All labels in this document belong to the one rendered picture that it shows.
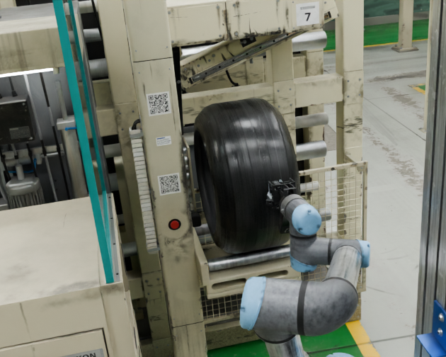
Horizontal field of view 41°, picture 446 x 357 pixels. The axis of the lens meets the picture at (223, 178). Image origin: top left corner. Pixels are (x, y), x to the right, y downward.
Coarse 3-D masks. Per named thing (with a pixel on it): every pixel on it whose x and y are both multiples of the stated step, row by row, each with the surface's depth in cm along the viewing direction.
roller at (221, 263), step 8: (272, 248) 219; (280, 248) 218; (288, 248) 219; (224, 256) 216; (232, 256) 216; (240, 256) 216; (248, 256) 216; (256, 256) 216; (264, 256) 217; (272, 256) 217; (280, 256) 218; (216, 264) 214; (224, 264) 214; (232, 264) 215; (240, 264) 216
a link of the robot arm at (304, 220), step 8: (296, 200) 166; (304, 200) 167; (288, 208) 166; (296, 208) 161; (304, 208) 159; (312, 208) 160; (288, 216) 165; (296, 216) 159; (304, 216) 158; (312, 216) 158; (320, 216) 159; (296, 224) 159; (304, 224) 158; (312, 224) 159; (320, 224) 160; (296, 232) 162; (304, 232) 159; (312, 232) 160
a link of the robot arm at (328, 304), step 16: (336, 240) 163; (352, 240) 162; (336, 256) 151; (352, 256) 150; (368, 256) 158; (336, 272) 138; (352, 272) 141; (320, 288) 125; (336, 288) 126; (352, 288) 130; (304, 304) 123; (320, 304) 122; (336, 304) 124; (352, 304) 127; (304, 320) 122; (320, 320) 122; (336, 320) 124
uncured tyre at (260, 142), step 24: (216, 120) 200; (240, 120) 200; (264, 120) 200; (216, 144) 196; (240, 144) 194; (264, 144) 195; (288, 144) 198; (216, 168) 195; (240, 168) 192; (264, 168) 193; (288, 168) 195; (216, 192) 197; (240, 192) 192; (264, 192) 194; (216, 216) 203; (240, 216) 195; (264, 216) 197; (216, 240) 215; (240, 240) 202; (264, 240) 205; (288, 240) 213
